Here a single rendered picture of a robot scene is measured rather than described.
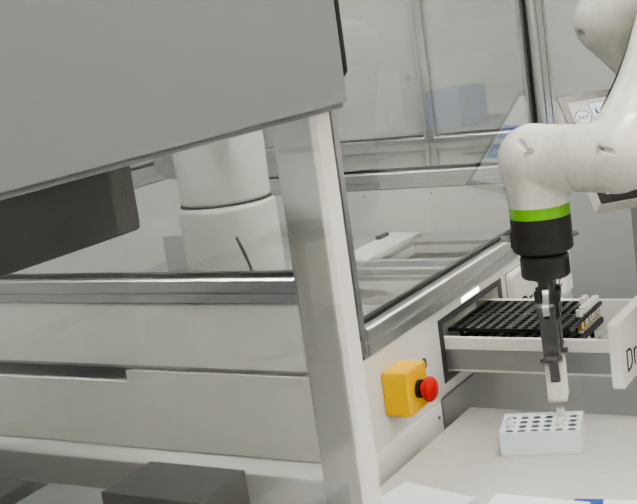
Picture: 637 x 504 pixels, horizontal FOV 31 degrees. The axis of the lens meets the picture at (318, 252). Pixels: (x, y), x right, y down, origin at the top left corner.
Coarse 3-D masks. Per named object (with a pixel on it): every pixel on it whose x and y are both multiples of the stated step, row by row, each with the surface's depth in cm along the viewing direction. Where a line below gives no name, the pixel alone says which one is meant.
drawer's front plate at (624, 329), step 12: (636, 300) 192; (624, 312) 186; (636, 312) 189; (612, 324) 181; (624, 324) 183; (636, 324) 189; (612, 336) 181; (624, 336) 183; (636, 336) 189; (612, 348) 182; (624, 348) 183; (636, 348) 189; (612, 360) 182; (624, 360) 183; (636, 360) 189; (612, 372) 183; (624, 372) 183; (636, 372) 189; (624, 384) 183
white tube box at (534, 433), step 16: (512, 416) 185; (528, 416) 184; (544, 416) 183; (576, 416) 182; (512, 432) 177; (528, 432) 176; (544, 432) 176; (560, 432) 175; (576, 432) 174; (512, 448) 178; (528, 448) 177; (544, 448) 176; (560, 448) 176; (576, 448) 175
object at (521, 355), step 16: (480, 304) 220; (608, 304) 208; (624, 304) 206; (448, 320) 210; (608, 320) 208; (448, 336) 199; (464, 336) 198; (480, 336) 196; (448, 352) 199; (464, 352) 197; (480, 352) 195; (496, 352) 194; (512, 352) 192; (528, 352) 191; (576, 352) 187; (592, 352) 186; (608, 352) 184; (448, 368) 199; (464, 368) 198; (480, 368) 196; (496, 368) 195; (512, 368) 193; (528, 368) 192; (544, 368) 190; (576, 368) 187; (592, 368) 186; (608, 368) 185
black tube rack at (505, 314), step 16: (496, 304) 214; (512, 304) 212; (528, 304) 210; (576, 304) 205; (464, 320) 206; (480, 320) 204; (496, 320) 202; (512, 320) 202; (528, 320) 200; (496, 336) 203; (512, 336) 198; (528, 336) 201; (576, 336) 196; (592, 336) 206
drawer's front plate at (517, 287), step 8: (512, 272) 224; (520, 272) 225; (512, 280) 222; (520, 280) 225; (560, 280) 244; (512, 288) 222; (520, 288) 225; (528, 288) 228; (512, 296) 223; (520, 296) 224; (528, 296) 228
